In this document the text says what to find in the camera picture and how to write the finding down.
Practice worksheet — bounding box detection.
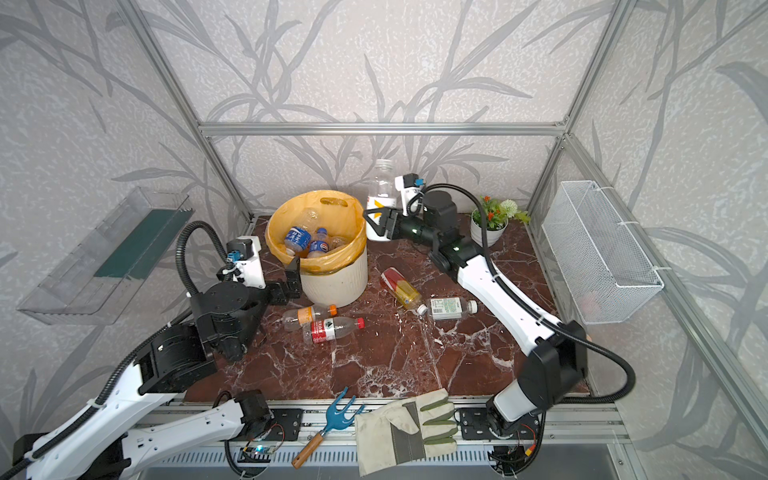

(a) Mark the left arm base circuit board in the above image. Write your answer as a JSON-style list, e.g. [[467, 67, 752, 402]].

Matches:
[[237, 443, 282, 464]]

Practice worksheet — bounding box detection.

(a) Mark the red label bottle red cap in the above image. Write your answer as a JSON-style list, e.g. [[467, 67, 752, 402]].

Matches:
[[303, 317, 365, 344]]

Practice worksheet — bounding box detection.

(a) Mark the red yellow drink can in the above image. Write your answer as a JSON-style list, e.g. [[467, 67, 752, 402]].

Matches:
[[380, 267, 424, 312]]

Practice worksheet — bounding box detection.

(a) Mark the white bin yellow bag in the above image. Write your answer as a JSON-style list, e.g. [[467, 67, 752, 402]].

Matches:
[[265, 190, 368, 307]]

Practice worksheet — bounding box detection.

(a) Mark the white wire mesh basket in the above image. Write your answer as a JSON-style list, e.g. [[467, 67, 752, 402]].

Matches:
[[543, 180, 664, 325]]

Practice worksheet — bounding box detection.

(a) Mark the small Pepsi bottle blue cap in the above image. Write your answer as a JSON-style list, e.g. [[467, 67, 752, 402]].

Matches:
[[307, 227, 330, 258]]

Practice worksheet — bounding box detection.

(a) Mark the beige work glove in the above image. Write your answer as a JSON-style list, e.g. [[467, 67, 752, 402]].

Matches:
[[354, 389, 459, 476]]

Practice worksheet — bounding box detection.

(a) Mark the white pot with plant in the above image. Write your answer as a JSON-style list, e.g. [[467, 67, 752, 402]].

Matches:
[[471, 196, 530, 246]]

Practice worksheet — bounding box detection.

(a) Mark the white jar yellow V label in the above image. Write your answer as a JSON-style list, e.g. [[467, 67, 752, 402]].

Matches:
[[366, 159, 397, 209]]

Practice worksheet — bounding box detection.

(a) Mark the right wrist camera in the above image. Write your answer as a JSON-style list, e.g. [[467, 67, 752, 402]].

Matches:
[[395, 173, 425, 216]]

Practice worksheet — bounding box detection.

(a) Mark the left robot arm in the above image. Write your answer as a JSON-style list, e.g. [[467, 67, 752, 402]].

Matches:
[[1, 260, 301, 479]]

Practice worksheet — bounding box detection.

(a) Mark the teal garden hand rake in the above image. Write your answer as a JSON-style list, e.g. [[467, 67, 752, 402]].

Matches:
[[291, 387, 365, 469]]

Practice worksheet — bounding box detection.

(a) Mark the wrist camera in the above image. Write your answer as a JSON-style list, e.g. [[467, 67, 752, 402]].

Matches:
[[217, 236, 266, 289], [395, 173, 425, 216]]

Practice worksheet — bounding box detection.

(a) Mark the right arm base wiring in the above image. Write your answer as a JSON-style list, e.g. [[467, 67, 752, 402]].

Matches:
[[489, 431, 546, 476]]

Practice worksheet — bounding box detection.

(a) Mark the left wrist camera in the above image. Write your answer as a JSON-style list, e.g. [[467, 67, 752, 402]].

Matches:
[[217, 236, 266, 289]]

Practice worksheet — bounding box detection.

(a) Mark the orange label bottle by bin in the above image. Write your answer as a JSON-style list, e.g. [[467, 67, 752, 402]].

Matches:
[[282, 305, 338, 332]]

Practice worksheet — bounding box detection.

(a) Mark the clear bottle blue label white cap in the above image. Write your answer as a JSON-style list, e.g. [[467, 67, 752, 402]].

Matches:
[[284, 208, 320, 256]]

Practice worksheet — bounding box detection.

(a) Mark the clear wall shelf green mat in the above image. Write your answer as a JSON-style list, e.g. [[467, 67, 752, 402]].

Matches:
[[17, 187, 194, 326]]

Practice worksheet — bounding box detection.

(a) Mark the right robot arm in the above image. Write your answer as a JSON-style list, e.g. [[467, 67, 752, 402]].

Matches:
[[363, 184, 637, 437]]

